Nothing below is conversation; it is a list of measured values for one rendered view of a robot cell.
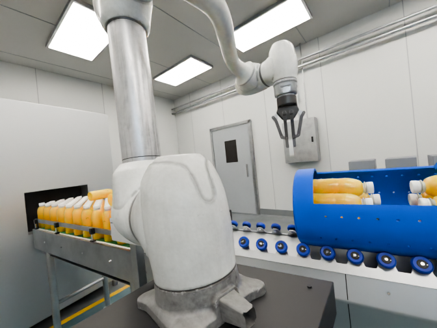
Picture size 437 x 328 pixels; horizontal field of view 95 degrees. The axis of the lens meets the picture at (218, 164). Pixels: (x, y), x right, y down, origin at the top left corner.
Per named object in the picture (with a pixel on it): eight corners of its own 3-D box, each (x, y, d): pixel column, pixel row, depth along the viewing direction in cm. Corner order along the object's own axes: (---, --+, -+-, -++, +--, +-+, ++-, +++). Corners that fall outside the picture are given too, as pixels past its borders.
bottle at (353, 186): (309, 196, 81) (366, 196, 71) (306, 198, 75) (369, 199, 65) (307, 179, 81) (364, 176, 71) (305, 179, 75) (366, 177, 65)
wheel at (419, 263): (410, 252, 56) (408, 254, 57) (412, 270, 54) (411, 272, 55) (432, 256, 53) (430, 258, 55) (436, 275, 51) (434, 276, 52)
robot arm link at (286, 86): (298, 75, 74) (299, 91, 74) (296, 83, 82) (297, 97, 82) (272, 81, 76) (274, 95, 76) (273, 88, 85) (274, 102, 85)
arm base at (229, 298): (199, 384, 22) (191, 332, 22) (135, 304, 39) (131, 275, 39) (288, 298, 34) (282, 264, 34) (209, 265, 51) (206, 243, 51)
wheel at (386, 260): (376, 249, 60) (375, 251, 61) (376, 265, 57) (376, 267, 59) (395, 252, 57) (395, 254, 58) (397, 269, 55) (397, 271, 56)
